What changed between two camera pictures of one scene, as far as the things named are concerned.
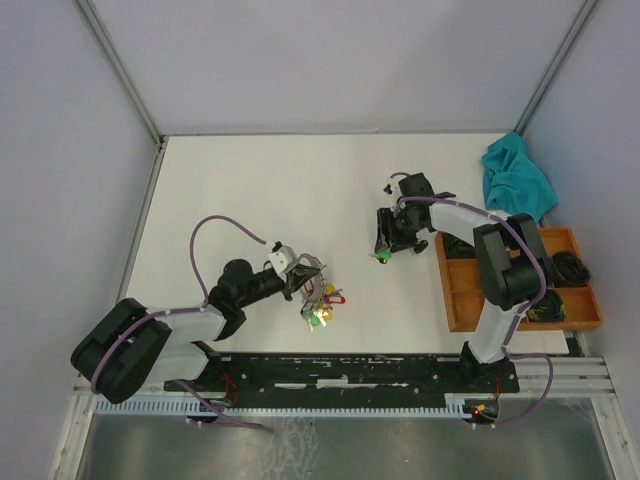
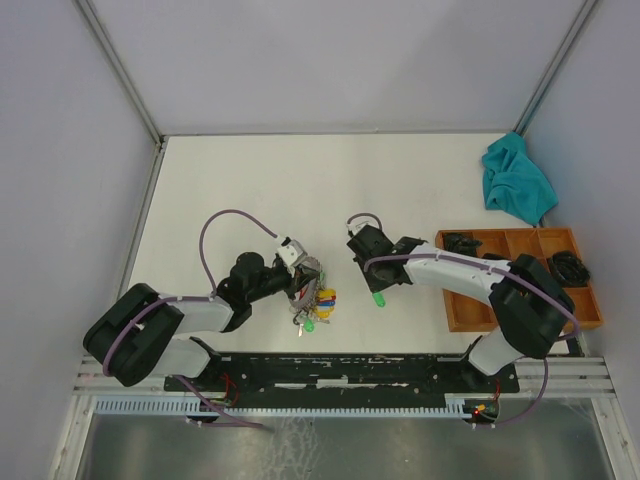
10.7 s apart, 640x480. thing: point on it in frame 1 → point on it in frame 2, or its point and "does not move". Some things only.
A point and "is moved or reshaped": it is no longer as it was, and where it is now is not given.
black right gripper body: [403, 228] → [375, 282]
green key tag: [384, 254] is moved or reshaped
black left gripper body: [286, 285] does not move
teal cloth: [513, 182] does not move
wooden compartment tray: [568, 303] does not move
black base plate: [230, 373] does not move
